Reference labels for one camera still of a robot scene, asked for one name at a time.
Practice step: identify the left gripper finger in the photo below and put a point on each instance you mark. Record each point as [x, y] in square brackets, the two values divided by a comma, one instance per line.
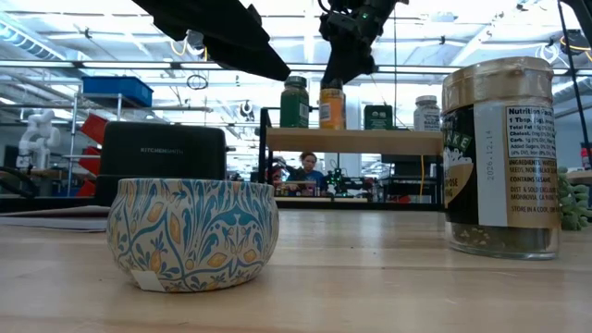
[254, 51]

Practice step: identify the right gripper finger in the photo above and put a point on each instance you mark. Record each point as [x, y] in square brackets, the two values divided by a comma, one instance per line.
[351, 65]

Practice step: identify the orange spice bottle black lid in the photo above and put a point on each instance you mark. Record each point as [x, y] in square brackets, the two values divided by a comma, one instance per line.
[332, 111]

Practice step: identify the green spice tin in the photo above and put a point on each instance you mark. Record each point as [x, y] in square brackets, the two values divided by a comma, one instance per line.
[378, 118]

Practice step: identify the green-lid glass herb jar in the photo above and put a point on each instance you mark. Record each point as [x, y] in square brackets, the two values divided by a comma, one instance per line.
[293, 108]

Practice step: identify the white-lid glass spice jar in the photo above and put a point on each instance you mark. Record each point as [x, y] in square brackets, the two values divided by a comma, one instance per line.
[426, 118]

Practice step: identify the gold-lid seasoning jar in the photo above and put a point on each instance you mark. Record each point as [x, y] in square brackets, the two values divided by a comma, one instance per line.
[499, 162]

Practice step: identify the small black background robot arm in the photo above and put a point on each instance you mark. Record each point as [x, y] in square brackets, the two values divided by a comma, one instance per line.
[337, 178]

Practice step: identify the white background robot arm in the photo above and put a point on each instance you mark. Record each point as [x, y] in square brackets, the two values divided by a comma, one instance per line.
[39, 134]

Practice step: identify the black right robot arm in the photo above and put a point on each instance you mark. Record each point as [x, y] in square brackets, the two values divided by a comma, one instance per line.
[583, 9]

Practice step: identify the wooden shelf with black legs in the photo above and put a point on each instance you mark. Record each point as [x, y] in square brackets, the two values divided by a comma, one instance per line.
[351, 141]

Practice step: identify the blue plastic bin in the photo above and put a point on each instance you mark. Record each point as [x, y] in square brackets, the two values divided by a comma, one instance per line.
[118, 90]

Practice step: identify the person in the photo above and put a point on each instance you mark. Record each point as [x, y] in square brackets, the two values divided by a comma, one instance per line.
[307, 173]

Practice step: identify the black toaster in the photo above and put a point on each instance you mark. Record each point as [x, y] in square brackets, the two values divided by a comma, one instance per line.
[157, 157]

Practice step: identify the blue floral patterned tin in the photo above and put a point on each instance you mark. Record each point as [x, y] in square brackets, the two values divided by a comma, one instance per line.
[194, 231]

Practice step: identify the succulent in black pot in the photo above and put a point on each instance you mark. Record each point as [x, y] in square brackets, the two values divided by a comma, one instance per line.
[575, 203]

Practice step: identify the black aluminium table frame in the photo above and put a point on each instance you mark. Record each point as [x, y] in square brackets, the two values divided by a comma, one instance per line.
[46, 203]

